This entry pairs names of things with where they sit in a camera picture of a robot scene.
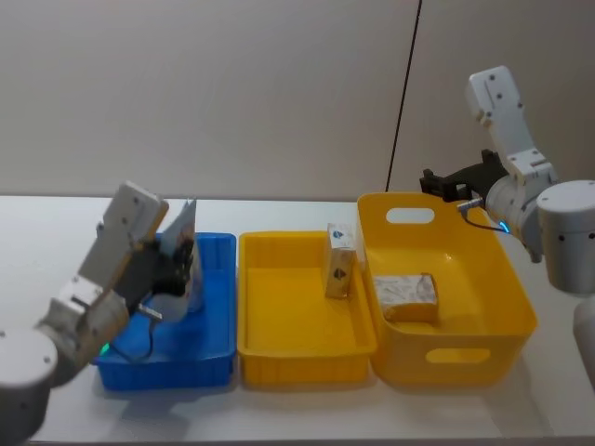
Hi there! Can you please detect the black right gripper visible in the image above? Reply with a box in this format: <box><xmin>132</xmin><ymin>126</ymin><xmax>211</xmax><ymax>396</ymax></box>
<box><xmin>419</xmin><ymin>148</ymin><xmax>509</xmax><ymax>203</ymax></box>

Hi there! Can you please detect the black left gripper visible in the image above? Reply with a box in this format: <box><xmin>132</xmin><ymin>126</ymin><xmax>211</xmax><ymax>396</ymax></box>
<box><xmin>114</xmin><ymin>234</ymin><xmax>195</xmax><ymax>308</ymax></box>

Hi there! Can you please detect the white and blue pouch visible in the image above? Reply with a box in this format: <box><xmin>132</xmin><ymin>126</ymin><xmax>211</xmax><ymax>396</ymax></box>
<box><xmin>151</xmin><ymin>197</ymin><xmax>206</xmax><ymax>322</ymax></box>

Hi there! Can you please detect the blue plastic bin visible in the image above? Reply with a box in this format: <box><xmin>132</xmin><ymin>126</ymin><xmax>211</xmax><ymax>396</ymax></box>
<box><xmin>95</xmin><ymin>230</ymin><xmax>237</xmax><ymax>392</ymax></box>

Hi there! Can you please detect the flat wrapped tissue pack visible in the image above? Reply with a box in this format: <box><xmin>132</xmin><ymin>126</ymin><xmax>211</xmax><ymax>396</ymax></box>
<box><xmin>373</xmin><ymin>272</ymin><xmax>441</xmax><ymax>323</ymax></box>

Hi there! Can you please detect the shallow yellow plastic tray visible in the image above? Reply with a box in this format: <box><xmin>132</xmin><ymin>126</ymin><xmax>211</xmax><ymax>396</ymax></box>
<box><xmin>237</xmin><ymin>230</ymin><xmax>378</xmax><ymax>387</ymax></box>

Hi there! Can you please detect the small upright tissue packet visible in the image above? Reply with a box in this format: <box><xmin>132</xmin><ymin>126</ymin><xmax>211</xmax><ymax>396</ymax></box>
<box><xmin>324</xmin><ymin>222</ymin><xmax>359</xmax><ymax>300</ymax></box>

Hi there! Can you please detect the thin dark right gripper cable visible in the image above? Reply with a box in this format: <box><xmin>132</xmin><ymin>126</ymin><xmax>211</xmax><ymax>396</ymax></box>
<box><xmin>456</xmin><ymin>198</ymin><xmax>508</xmax><ymax>232</ymax></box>

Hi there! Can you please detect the thin dark gripper cable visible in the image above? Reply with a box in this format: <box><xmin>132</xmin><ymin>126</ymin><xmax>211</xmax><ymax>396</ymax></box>
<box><xmin>456</xmin><ymin>198</ymin><xmax>508</xmax><ymax>232</ymax></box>
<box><xmin>110</xmin><ymin>304</ymin><xmax>165</xmax><ymax>364</ymax></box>

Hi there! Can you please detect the thin dark left gripper cable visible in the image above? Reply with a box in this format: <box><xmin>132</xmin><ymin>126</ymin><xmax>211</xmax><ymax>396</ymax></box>
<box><xmin>110</xmin><ymin>304</ymin><xmax>165</xmax><ymax>364</ymax></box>

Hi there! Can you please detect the black cable on wall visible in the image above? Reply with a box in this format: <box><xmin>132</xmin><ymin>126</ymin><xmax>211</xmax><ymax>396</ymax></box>
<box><xmin>384</xmin><ymin>0</ymin><xmax>424</xmax><ymax>192</ymax></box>

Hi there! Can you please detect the yellow basket with handle slots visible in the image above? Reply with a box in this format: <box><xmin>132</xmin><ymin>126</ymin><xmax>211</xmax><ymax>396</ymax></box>
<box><xmin>356</xmin><ymin>191</ymin><xmax>540</xmax><ymax>388</ymax></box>

